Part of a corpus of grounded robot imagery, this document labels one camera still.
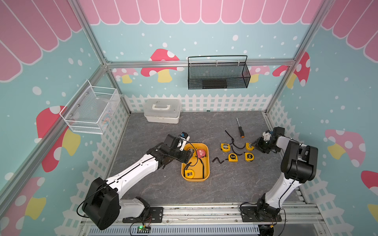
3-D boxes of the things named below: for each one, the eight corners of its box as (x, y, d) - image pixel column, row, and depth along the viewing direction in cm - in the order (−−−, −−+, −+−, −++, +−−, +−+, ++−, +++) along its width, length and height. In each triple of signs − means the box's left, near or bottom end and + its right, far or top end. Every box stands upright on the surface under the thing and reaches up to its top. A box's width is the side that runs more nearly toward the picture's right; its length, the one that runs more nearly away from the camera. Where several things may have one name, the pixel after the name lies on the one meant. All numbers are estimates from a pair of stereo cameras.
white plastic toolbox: (145, 124, 115) (141, 112, 105) (149, 110, 126) (146, 98, 115) (179, 124, 115) (178, 112, 105) (180, 109, 126) (179, 97, 115)
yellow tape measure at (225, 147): (221, 152, 99) (221, 150, 97) (220, 145, 102) (221, 143, 100) (230, 152, 99) (231, 150, 97) (229, 145, 102) (229, 143, 100)
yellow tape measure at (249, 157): (245, 161, 95) (246, 160, 93) (243, 154, 98) (244, 152, 96) (254, 161, 95) (255, 160, 93) (252, 154, 98) (253, 152, 96)
